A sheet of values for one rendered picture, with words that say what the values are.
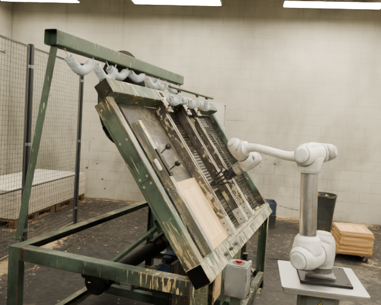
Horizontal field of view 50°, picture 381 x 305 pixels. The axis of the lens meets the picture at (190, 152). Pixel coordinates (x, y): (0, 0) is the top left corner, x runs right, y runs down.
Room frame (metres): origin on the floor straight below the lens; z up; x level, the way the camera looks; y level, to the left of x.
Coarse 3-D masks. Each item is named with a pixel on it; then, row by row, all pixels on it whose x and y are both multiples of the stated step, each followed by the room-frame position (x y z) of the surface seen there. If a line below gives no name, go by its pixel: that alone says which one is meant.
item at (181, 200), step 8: (136, 128) 2.64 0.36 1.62; (144, 128) 2.64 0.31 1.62; (144, 136) 2.62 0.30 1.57; (152, 144) 2.61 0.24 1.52; (152, 152) 2.60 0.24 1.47; (160, 160) 2.58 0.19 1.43; (168, 176) 2.56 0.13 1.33; (168, 184) 2.56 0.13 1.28; (176, 184) 2.57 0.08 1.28; (184, 200) 2.54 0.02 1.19; (184, 208) 2.52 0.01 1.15; (192, 216) 2.50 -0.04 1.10; (192, 224) 2.50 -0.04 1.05; (200, 232) 2.48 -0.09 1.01; (200, 240) 2.48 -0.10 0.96; (208, 240) 2.49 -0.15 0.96; (208, 248) 2.46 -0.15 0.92
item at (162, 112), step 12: (180, 96) 3.06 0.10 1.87; (156, 108) 3.09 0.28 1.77; (168, 108) 3.05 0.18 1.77; (168, 120) 3.06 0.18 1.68; (168, 132) 3.06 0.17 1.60; (180, 144) 3.02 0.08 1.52; (180, 156) 3.02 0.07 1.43; (192, 156) 3.03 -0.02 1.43; (192, 168) 2.99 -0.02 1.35; (204, 180) 2.96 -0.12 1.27; (204, 192) 2.95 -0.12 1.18; (216, 204) 2.92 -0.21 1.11; (228, 228) 2.88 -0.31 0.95
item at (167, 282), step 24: (48, 240) 3.03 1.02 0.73; (264, 240) 4.27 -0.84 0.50; (48, 264) 2.56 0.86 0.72; (72, 264) 2.50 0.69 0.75; (96, 264) 2.44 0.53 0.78; (120, 264) 2.44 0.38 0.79; (144, 264) 4.66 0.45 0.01; (168, 264) 3.40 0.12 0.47; (264, 264) 4.23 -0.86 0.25; (96, 288) 2.44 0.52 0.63; (168, 288) 2.28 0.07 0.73; (192, 288) 2.23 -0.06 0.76
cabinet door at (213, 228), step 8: (184, 184) 2.74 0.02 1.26; (192, 184) 2.87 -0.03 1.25; (184, 192) 2.67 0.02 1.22; (192, 192) 2.79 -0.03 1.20; (200, 192) 2.90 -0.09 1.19; (192, 200) 2.71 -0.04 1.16; (200, 200) 2.83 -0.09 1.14; (192, 208) 2.63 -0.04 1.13; (200, 208) 2.74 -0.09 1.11; (208, 208) 2.87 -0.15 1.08; (200, 216) 2.67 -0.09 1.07; (208, 216) 2.78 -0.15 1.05; (216, 216) 2.90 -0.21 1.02; (200, 224) 2.59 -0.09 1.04; (208, 224) 2.71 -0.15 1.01; (216, 224) 2.82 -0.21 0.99; (208, 232) 2.63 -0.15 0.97; (216, 232) 2.74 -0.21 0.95; (224, 232) 2.86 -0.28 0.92; (216, 240) 2.65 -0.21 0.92
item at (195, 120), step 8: (208, 104) 3.72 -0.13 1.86; (192, 112) 3.72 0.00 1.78; (192, 120) 3.71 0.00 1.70; (200, 128) 3.69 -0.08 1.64; (200, 136) 3.69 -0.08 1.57; (208, 136) 3.70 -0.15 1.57; (208, 144) 3.66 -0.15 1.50; (216, 152) 3.63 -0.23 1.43; (216, 160) 3.63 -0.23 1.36; (224, 168) 3.60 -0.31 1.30; (232, 184) 3.58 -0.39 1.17; (240, 192) 3.56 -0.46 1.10; (240, 200) 3.55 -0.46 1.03; (248, 208) 3.52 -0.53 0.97; (248, 216) 3.52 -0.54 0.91
